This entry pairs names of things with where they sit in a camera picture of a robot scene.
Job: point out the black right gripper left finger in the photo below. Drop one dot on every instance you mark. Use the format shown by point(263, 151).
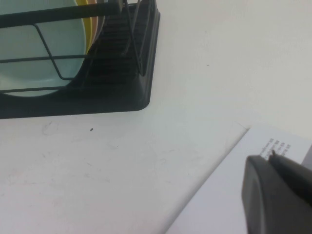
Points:
point(273, 200)

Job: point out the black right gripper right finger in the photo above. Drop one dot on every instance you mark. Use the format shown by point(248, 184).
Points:
point(292, 165)

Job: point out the mint green ridged plate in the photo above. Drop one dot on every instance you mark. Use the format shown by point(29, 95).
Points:
point(22, 44)

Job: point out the grey plate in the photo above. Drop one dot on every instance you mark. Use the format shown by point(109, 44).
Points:
point(101, 22)

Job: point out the pink plate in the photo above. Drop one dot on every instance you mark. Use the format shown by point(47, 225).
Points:
point(95, 14)

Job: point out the yellow plate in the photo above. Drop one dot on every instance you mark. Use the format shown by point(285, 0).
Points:
point(88, 19)

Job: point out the white printed paper sheet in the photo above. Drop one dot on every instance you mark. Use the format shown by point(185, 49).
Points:
point(226, 195)

